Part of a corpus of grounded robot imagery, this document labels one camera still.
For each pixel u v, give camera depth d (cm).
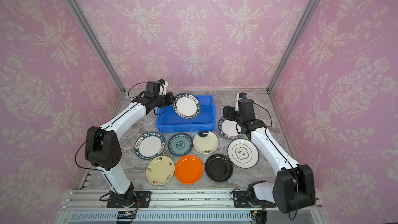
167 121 106
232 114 75
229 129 100
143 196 75
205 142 93
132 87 76
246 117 63
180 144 92
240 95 74
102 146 48
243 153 89
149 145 92
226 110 75
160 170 83
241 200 73
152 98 70
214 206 73
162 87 74
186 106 94
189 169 83
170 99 80
